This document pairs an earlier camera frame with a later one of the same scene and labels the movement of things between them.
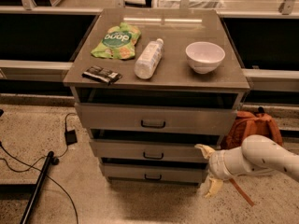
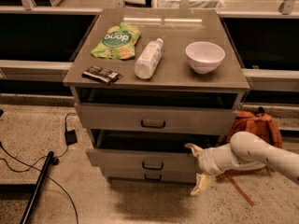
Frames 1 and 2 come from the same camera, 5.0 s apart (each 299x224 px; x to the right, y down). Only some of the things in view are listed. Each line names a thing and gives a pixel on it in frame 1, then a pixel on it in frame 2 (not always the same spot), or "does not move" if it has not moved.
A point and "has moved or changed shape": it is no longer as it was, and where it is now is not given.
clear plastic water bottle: (149, 59) does not move
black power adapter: (70, 136) does not move
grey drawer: (150, 148) has moved or changed shape
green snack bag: (118, 42) does not move
